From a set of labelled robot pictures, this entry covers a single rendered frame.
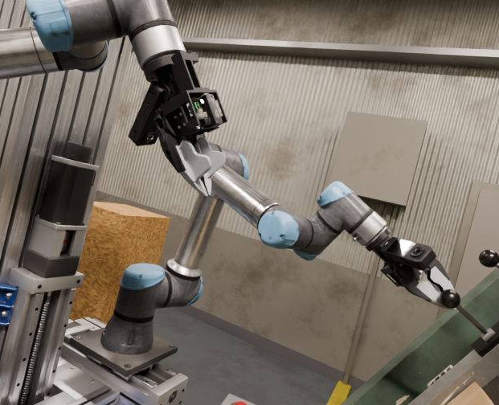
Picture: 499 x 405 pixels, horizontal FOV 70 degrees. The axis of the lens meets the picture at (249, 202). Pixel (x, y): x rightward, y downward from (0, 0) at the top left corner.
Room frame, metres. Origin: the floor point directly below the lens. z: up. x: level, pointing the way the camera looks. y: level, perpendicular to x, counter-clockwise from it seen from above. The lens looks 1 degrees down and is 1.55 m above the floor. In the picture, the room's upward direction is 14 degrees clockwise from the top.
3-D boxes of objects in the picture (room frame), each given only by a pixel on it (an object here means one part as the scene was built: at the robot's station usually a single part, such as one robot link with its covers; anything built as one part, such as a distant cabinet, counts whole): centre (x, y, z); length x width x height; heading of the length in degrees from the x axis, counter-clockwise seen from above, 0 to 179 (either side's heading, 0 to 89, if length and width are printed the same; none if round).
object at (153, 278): (1.07, 0.25, 1.20); 0.13 x 0.12 x 0.14; 139
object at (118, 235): (2.48, 0.82, 0.63); 0.50 x 0.42 x 1.25; 159
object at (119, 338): (1.06, 0.25, 1.09); 0.15 x 0.15 x 0.10
